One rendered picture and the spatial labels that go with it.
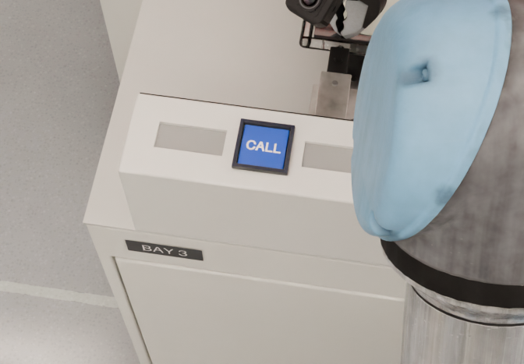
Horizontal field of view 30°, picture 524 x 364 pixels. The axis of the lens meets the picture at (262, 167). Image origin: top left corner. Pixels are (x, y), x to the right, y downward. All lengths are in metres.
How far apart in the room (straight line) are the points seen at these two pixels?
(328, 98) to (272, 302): 0.29
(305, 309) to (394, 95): 0.83
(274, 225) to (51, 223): 1.08
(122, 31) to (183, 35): 0.67
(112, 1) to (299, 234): 0.89
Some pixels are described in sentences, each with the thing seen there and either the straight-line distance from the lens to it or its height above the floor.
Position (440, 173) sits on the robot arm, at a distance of 0.42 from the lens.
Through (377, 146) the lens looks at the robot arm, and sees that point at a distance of 0.46.
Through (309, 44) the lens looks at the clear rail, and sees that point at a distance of 1.13.
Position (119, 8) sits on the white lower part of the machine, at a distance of 1.84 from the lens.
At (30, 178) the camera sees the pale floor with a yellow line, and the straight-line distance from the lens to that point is 2.11.
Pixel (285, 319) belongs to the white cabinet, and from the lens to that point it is 1.29.
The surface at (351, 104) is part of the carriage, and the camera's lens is 1.11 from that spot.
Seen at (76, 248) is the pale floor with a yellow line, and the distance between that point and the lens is 2.02.
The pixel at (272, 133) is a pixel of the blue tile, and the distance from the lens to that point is 0.99.
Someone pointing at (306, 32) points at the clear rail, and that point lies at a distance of 1.13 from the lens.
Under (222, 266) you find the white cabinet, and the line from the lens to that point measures 1.15.
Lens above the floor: 1.81
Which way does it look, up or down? 62 degrees down
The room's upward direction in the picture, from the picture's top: 1 degrees counter-clockwise
